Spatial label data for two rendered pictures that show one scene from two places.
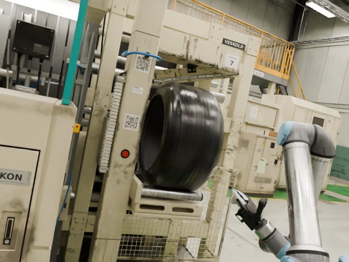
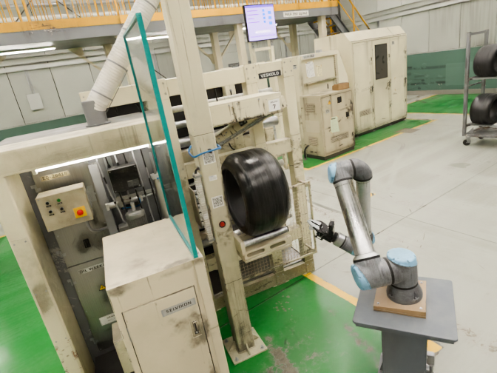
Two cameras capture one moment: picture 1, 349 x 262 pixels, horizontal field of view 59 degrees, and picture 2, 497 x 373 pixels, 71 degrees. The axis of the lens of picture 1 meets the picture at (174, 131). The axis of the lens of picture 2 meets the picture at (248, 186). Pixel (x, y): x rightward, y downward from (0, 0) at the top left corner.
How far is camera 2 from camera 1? 0.89 m
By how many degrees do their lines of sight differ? 16
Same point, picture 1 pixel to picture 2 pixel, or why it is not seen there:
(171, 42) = (219, 115)
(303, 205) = (356, 227)
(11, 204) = (191, 315)
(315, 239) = (368, 249)
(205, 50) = (248, 107)
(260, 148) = (328, 109)
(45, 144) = (195, 281)
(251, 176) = (328, 138)
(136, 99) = (214, 184)
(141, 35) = (199, 138)
